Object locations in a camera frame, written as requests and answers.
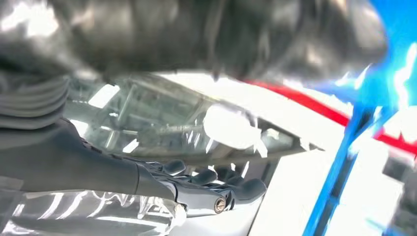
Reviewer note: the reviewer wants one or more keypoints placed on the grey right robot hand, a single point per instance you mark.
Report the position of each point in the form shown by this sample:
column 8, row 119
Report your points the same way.
column 81, row 169

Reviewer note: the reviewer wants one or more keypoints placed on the blue metal shelf rack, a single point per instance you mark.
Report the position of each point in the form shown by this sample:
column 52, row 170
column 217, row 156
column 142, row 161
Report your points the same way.
column 338, row 169

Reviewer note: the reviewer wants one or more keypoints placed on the white car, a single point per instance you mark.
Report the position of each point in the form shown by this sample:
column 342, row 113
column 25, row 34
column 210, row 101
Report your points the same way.
column 293, row 195

